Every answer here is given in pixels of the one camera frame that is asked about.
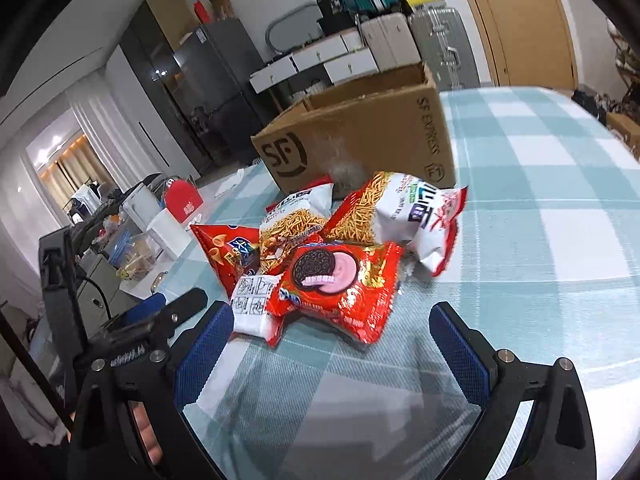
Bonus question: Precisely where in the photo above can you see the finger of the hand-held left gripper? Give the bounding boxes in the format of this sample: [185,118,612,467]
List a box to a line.
[106,287,209,333]

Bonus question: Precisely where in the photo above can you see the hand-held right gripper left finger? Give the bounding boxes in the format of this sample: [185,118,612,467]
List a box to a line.
[67,301,236,480]

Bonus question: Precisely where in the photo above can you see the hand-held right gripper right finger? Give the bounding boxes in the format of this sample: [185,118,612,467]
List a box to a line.
[429,301,598,480]

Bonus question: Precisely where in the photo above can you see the red chip packet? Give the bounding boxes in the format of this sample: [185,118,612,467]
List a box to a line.
[190,223,262,298]

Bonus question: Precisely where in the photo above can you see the red white snack packet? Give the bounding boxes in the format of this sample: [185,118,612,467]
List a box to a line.
[231,274,286,347]

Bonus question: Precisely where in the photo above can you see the red cookie packet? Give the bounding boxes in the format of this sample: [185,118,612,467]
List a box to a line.
[270,241,403,345]

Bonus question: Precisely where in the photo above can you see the small noodle snack packet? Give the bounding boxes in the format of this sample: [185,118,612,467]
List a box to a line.
[259,176,335,276]

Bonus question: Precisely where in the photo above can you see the large white noodle snack packet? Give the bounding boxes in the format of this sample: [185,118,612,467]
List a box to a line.
[322,171,468,278]

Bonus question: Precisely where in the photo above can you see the brown cardboard box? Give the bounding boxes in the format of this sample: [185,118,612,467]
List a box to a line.
[251,62,457,200]

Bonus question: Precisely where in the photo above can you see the person's left hand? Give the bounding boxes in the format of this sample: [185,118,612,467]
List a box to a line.
[131,402,163,466]

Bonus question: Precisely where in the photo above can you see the blue container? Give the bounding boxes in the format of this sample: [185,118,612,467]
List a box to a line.
[107,232,136,266]

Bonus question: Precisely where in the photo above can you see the white kettle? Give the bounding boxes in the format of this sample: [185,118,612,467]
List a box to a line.
[122,187,168,233]

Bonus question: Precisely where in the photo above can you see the red box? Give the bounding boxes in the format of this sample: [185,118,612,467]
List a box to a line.
[165,177,205,223]

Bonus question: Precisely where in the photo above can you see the white curtain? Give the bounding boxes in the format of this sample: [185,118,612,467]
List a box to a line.
[70,87,146,196]

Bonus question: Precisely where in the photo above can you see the grey refrigerator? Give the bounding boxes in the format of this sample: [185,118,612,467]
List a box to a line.
[172,19,266,176]

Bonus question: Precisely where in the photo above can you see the woven laundry basket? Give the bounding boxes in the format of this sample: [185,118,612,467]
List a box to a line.
[280,80,326,108]

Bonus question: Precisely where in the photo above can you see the dark glass cabinet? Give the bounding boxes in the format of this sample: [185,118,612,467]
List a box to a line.
[120,0,201,176]

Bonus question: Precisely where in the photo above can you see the small plain cardboard box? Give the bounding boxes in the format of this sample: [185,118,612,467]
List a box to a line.
[607,112,640,156]

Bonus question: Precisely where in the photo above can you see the pile of shoes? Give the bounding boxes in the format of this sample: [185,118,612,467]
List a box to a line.
[572,87,626,121]

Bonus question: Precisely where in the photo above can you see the white drawer desk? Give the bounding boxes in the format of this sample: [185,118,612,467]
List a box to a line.
[250,30,378,93]

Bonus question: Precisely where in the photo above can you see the oval mirror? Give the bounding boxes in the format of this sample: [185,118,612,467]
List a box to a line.
[265,2,321,56]

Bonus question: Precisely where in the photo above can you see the silver suitcase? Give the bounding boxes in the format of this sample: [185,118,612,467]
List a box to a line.
[407,6,478,92]

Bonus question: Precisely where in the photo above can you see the beige suitcase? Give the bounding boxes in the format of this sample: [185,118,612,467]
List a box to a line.
[361,11,422,68]

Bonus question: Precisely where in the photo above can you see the black bag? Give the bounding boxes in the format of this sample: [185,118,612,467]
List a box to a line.
[315,0,356,36]

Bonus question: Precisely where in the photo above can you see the wooden door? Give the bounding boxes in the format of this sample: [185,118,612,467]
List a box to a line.
[447,0,580,92]

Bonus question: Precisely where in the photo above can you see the wooden shoe rack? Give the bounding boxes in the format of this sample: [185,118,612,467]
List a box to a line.
[607,20,640,91]

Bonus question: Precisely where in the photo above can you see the yellow black shoe box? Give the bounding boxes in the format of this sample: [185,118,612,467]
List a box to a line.
[402,0,446,15]

